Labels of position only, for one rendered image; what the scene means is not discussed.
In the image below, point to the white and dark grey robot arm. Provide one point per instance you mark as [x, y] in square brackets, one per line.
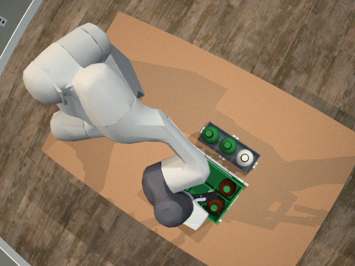
[97, 94]

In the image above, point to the green bottle crate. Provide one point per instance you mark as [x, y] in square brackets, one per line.
[212, 183]

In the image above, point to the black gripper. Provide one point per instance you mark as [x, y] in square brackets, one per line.
[205, 197]

